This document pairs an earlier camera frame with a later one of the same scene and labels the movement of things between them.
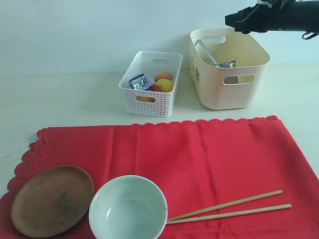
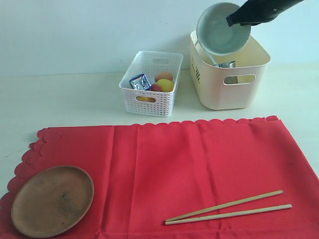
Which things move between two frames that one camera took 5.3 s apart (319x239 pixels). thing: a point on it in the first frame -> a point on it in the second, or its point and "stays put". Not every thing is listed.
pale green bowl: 128,207 -> 214,33
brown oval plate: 51,200 stays put
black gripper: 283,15 -> 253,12
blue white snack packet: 140,82 stays put
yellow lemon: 166,85 stays put
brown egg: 163,75 stays put
